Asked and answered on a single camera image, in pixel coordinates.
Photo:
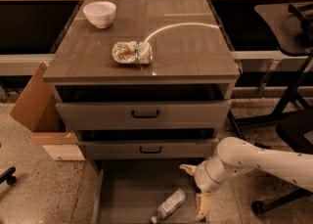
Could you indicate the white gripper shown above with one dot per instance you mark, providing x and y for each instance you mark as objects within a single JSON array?
[{"x": 204, "y": 176}]

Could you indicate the clear plastic water bottle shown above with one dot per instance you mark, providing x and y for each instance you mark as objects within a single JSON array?
[{"x": 171, "y": 204}]

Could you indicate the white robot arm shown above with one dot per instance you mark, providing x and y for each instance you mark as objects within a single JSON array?
[{"x": 234, "y": 156}]

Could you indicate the middle grey drawer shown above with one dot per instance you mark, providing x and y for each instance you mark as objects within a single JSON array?
[{"x": 135, "y": 149}]

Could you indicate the grey drawer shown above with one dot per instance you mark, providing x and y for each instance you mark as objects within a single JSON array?
[
  {"x": 144, "y": 115},
  {"x": 135, "y": 149},
  {"x": 130, "y": 190}
]

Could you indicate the bottom grey drawer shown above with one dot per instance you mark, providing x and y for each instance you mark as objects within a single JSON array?
[{"x": 130, "y": 190}]

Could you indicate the top grey drawer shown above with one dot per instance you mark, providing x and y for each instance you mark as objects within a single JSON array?
[{"x": 144, "y": 115}]

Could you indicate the grey drawer cabinet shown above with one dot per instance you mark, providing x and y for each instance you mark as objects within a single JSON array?
[{"x": 191, "y": 62}]

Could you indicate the black office chair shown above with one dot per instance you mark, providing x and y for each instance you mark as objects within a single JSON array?
[{"x": 296, "y": 131}]

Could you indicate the crushed white soda can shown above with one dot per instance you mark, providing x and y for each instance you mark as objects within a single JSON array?
[{"x": 132, "y": 53}]

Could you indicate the brown cardboard box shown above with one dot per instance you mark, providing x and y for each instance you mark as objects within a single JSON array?
[{"x": 35, "y": 109}]

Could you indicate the black side table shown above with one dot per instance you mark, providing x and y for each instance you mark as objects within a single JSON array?
[{"x": 292, "y": 25}]

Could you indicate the black chair caster left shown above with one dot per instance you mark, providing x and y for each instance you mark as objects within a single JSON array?
[{"x": 8, "y": 176}]

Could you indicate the white ceramic bowl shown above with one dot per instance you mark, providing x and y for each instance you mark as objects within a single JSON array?
[{"x": 101, "y": 14}]

